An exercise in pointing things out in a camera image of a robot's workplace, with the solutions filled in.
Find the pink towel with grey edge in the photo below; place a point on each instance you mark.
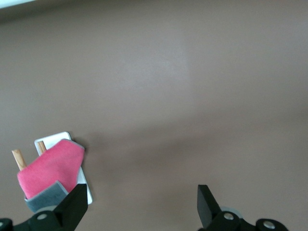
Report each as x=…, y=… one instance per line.
x=50, y=168

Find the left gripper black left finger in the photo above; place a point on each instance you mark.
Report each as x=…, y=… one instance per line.
x=69, y=211

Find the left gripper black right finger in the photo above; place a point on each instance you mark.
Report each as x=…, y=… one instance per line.
x=209, y=214

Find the brown table cover sheet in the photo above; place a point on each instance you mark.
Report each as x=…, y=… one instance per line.
x=168, y=96

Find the white rack with wooden rods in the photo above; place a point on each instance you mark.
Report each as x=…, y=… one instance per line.
x=60, y=137

